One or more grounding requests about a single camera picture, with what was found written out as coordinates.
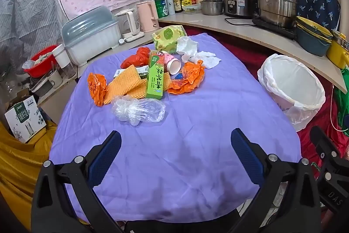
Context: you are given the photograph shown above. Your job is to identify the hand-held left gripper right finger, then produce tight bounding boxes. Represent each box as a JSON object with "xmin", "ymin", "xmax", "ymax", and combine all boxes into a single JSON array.
[{"xmin": 230, "ymin": 128, "xmax": 328, "ymax": 233}]

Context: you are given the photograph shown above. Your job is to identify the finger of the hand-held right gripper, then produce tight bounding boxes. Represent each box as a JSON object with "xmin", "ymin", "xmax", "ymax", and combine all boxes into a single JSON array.
[{"xmin": 309, "ymin": 126, "xmax": 341, "ymax": 166}]

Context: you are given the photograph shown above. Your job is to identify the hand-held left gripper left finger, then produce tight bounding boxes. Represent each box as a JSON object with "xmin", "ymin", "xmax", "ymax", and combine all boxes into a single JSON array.
[{"xmin": 31, "ymin": 130, "xmax": 128, "ymax": 233}]

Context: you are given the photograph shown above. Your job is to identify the trash bin with white liner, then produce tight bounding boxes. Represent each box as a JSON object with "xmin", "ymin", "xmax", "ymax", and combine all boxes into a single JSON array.
[{"xmin": 258, "ymin": 54, "xmax": 326, "ymax": 132}]

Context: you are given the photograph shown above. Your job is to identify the pink paper cup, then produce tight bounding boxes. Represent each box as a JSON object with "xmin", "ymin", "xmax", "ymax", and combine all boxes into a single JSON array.
[{"xmin": 164, "ymin": 53, "xmax": 181, "ymax": 75}]

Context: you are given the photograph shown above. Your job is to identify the yellow-green plastic package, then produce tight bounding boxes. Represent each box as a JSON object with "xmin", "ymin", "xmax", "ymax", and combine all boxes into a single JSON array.
[{"xmin": 152, "ymin": 26, "xmax": 188, "ymax": 53}]

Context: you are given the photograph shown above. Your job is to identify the green bag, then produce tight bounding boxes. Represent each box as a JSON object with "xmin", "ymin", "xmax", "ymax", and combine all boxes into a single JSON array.
[{"xmin": 334, "ymin": 83, "xmax": 349, "ymax": 121}]

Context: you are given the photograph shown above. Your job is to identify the clear plastic bag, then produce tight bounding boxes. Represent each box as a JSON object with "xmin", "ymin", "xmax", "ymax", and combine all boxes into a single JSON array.
[{"xmin": 111, "ymin": 95, "xmax": 166, "ymax": 126}]

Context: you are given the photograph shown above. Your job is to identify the small orange plastic bag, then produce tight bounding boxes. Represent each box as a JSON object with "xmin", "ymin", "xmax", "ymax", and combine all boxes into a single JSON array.
[{"xmin": 87, "ymin": 72, "xmax": 108, "ymax": 106}]

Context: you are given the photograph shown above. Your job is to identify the purple tablecloth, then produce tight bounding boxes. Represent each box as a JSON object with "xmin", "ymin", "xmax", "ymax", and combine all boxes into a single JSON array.
[{"xmin": 49, "ymin": 32, "xmax": 302, "ymax": 223}]

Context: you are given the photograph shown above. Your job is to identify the large orange waffle cloth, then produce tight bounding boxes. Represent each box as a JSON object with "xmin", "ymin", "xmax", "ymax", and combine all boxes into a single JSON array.
[{"xmin": 104, "ymin": 64, "xmax": 137, "ymax": 105}]

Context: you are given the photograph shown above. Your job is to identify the small orange waffle cloth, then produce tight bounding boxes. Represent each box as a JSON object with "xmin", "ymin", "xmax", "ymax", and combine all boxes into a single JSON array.
[{"xmin": 128, "ymin": 77, "xmax": 148, "ymax": 99}]

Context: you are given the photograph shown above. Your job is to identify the yellow cloth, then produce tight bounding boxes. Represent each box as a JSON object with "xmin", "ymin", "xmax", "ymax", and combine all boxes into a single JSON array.
[{"xmin": 0, "ymin": 120, "xmax": 90, "ymax": 231}]

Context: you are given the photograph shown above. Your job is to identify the yellow pot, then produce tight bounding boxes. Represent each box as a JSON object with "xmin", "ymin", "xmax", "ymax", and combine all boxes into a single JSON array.
[{"xmin": 326, "ymin": 39, "xmax": 349, "ymax": 70}]

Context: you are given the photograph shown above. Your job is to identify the printed cardboard box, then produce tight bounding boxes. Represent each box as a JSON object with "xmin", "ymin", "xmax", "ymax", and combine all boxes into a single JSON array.
[{"xmin": 4, "ymin": 95, "xmax": 47, "ymax": 144}]

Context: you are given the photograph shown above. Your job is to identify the small green-white packet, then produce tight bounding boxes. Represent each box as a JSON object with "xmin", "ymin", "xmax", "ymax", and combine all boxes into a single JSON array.
[{"xmin": 113, "ymin": 66, "xmax": 150, "ymax": 79}]

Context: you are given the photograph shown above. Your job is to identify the green carton box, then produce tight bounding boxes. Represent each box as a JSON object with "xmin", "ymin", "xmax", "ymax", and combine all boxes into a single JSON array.
[{"xmin": 145, "ymin": 50, "xmax": 166, "ymax": 100}]

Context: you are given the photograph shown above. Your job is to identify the large orange plastic bag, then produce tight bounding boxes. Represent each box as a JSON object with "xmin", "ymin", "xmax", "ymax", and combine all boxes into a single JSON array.
[{"xmin": 167, "ymin": 60, "xmax": 205, "ymax": 94}]

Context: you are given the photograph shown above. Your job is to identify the red cloth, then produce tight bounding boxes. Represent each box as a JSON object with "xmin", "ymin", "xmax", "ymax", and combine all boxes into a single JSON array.
[{"xmin": 185, "ymin": 28, "xmax": 349, "ymax": 181}]

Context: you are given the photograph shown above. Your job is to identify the stacked teal yellow bowls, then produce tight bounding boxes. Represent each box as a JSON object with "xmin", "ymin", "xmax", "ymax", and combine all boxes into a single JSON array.
[{"xmin": 296, "ymin": 16, "xmax": 333, "ymax": 57}]

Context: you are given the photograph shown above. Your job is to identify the red plastic bag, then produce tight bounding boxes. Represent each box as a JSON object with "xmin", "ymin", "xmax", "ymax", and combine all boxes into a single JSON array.
[{"xmin": 120, "ymin": 47, "xmax": 151, "ymax": 69}]

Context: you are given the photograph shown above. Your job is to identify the flat white paper towel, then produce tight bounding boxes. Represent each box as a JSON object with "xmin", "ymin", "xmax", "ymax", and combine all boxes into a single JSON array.
[{"xmin": 191, "ymin": 51, "xmax": 222, "ymax": 70}]

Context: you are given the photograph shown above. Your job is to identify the red plastic basin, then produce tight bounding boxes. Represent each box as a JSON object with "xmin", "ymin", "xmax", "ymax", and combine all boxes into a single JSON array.
[{"xmin": 29, "ymin": 45, "xmax": 58, "ymax": 78}]

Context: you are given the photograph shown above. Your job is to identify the white lidded jar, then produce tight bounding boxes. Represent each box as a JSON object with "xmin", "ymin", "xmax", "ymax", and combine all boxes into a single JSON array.
[{"xmin": 52, "ymin": 43, "xmax": 77, "ymax": 78}]

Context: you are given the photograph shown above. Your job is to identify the low side shelf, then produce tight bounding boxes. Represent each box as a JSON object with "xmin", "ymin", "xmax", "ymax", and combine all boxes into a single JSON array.
[{"xmin": 38, "ymin": 28, "xmax": 161, "ymax": 102}]

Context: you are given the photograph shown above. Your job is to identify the white dish box grey lid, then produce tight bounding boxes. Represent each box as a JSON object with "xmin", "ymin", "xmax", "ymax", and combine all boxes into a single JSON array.
[{"xmin": 61, "ymin": 6, "xmax": 121, "ymax": 67}]

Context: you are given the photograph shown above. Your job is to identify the curved counter shelf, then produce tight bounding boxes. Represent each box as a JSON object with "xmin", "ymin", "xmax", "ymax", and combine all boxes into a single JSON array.
[{"xmin": 157, "ymin": 12, "xmax": 347, "ymax": 94}]

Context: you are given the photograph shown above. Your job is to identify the black induction cooktop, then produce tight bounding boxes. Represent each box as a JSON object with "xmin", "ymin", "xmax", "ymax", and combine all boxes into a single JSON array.
[{"xmin": 251, "ymin": 16, "xmax": 298, "ymax": 40}]

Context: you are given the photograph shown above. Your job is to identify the crumpled white tissue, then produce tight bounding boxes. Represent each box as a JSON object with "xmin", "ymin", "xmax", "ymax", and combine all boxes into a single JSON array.
[{"xmin": 176, "ymin": 36, "xmax": 199, "ymax": 63}]

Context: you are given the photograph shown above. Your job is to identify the glass electric kettle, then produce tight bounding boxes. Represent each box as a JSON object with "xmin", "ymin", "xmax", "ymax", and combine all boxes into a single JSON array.
[{"xmin": 115, "ymin": 8, "xmax": 145, "ymax": 42}]

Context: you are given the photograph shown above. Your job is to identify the pink electric kettle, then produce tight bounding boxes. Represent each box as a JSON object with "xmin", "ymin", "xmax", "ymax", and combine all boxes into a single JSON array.
[{"xmin": 136, "ymin": 0, "xmax": 159, "ymax": 33}]

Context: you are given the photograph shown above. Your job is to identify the large steel steamer pot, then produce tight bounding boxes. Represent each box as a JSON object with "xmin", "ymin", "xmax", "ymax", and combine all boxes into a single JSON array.
[{"xmin": 251, "ymin": 0, "xmax": 306, "ymax": 29}]

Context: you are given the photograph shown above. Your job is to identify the small steel pot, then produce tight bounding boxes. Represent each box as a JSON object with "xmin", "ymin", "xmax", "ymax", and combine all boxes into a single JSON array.
[{"xmin": 200, "ymin": 0, "xmax": 224, "ymax": 16}]

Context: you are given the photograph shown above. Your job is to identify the steel rice cooker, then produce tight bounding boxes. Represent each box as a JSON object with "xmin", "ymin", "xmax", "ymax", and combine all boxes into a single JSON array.
[{"xmin": 222, "ymin": 0, "xmax": 255, "ymax": 18}]

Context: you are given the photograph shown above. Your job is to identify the clear food container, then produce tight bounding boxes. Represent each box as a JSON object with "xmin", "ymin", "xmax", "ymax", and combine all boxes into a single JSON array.
[{"xmin": 182, "ymin": 4, "xmax": 202, "ymax": 14}]

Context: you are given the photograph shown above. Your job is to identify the green tin can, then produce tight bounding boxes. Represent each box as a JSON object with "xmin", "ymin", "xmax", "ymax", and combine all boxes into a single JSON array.
[{"xmin": 154, "ymin": 0, "xmax": 169, "ymax": 18}]

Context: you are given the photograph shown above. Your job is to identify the grey patterned cloth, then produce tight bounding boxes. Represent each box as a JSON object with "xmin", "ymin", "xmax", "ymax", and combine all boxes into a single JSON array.
[{"xmin": 0, "ymin": 0, "xmax": 67, "ymax": 78}]

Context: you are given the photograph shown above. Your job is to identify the white bottle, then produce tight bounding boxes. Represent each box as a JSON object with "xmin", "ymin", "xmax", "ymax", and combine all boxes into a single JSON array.
[{"xmin": 165, "ymin": 0, "xmax": 176, "ymax": 16}]

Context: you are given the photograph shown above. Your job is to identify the black power cable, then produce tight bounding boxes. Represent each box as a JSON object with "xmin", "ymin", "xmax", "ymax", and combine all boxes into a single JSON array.
[{"xmin": 224, "ymin": 17, "xmax": 254, "ymax": 26}]

